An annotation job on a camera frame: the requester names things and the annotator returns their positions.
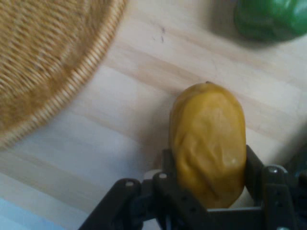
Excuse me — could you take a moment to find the woven wicker basket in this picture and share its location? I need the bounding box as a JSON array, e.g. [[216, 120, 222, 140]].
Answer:
[[0, 0, 129, 151]]

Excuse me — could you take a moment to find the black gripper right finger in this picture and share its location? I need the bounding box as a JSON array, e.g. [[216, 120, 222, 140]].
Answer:
[[244, 143, 302, 230]]

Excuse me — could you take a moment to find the wooden cutting board with handle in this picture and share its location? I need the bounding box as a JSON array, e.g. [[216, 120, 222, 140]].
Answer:
[[0, 0, 307, 230]]

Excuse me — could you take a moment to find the green toy bell pepper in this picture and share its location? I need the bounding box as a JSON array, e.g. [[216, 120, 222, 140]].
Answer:
[[234, 0, 307, 43]]

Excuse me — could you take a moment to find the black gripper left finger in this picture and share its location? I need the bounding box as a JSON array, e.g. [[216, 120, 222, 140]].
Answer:
[[79, 148, 210, 230]]

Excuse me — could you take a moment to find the yellow-brown toy potato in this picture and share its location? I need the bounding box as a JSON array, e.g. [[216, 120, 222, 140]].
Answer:
[[168, 81, 247, 209]]

